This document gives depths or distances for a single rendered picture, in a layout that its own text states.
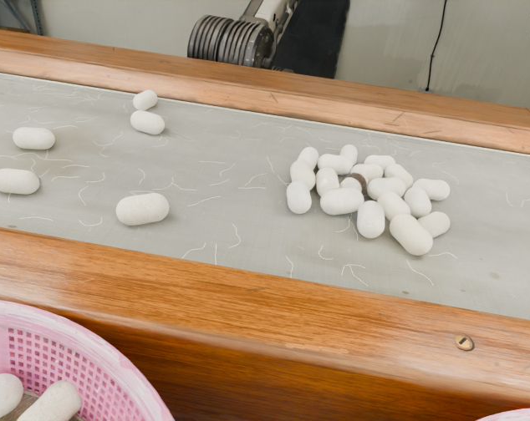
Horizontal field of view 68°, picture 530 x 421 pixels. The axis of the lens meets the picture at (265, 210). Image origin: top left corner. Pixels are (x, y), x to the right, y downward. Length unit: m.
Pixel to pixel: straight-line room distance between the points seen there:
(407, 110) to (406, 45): 1.92
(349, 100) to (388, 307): 0.34
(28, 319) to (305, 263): 0.17
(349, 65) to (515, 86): 0.91
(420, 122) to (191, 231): 0.34
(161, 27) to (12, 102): 2.10
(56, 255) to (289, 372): 0.15
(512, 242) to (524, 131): 0.23
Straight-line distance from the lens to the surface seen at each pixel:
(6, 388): 0.23
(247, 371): 0.22
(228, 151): 0.41
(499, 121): 0.59
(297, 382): 0.22
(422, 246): 0.31
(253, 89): 0.52
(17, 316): 0.23
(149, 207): 0.29
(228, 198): 0.34
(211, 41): 0.74
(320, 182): 0.35
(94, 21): 2.79
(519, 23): 2.57
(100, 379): 0.21
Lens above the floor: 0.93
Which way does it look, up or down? 35 degrees down
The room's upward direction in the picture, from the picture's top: 7 degrees clockwise
